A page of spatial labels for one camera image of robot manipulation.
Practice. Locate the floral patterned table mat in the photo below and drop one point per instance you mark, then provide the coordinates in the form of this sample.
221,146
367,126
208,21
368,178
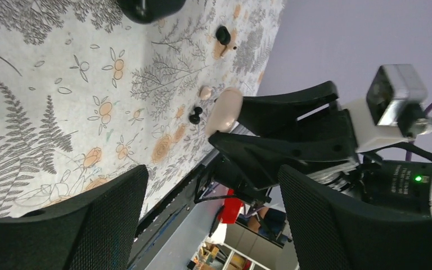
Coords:
86,94

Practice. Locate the black earbud case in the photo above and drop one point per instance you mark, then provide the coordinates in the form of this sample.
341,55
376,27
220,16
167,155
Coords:
149,11

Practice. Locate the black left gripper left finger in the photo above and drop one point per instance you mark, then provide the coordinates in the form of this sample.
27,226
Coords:
93,230

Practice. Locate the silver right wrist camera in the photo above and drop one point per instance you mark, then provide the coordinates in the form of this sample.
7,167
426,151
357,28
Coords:
393,88

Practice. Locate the beige earbud charging case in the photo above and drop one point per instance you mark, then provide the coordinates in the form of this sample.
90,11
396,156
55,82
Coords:
225,112

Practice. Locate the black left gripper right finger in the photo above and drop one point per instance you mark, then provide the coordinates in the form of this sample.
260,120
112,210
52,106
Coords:
331,230

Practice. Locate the small beige earbud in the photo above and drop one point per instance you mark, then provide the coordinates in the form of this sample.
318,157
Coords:
205,92

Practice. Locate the black earbud near beige earbud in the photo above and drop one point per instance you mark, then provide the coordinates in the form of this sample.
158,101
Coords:
223,36

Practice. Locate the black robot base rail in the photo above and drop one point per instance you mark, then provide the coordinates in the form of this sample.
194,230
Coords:
173,230

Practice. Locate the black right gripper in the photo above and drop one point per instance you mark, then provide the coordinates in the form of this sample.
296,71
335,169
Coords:
324,142

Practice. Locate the beige stem earbud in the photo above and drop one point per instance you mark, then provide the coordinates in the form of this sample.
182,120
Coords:
232,46

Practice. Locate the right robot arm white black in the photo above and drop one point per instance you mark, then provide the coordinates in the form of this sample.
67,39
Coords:
392,172

